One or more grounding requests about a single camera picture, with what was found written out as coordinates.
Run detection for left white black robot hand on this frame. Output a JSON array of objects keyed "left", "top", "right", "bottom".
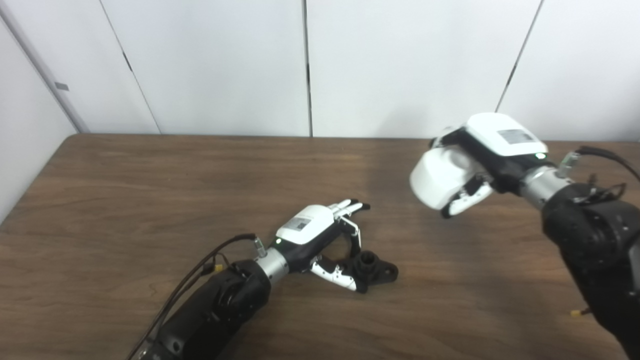
[{"left": 270, "top": 199, "right": 372, "bottom": 294}]

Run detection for round white cylinder piece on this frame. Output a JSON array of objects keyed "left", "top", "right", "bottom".
[{"left": 409, "top": 146, "right": 482, "bottom": 211}]

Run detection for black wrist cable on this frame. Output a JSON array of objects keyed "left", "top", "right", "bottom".
[
  {"left": 557, "top": 145, "right": 640, "bottom": 183},
  {"left": 125, "top": 233, "right": 267, "bottom": 360}
]

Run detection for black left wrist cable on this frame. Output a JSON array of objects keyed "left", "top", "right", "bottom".
[{"left": 125, "top": 233, "right": 267, "bottom": 360}]

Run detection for black flanged holder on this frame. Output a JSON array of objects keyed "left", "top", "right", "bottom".
[{"left": 350, "top": 250, "right": 400, "bottom": 294}]

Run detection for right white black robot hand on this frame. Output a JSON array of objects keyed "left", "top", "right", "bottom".
[{"left": 429, "top": 112, "right": 556, "bottom": 219}]

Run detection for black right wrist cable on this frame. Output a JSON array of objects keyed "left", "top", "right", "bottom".
[{"left": 557, "top": 145, "right": 640, "bottom": 183}]

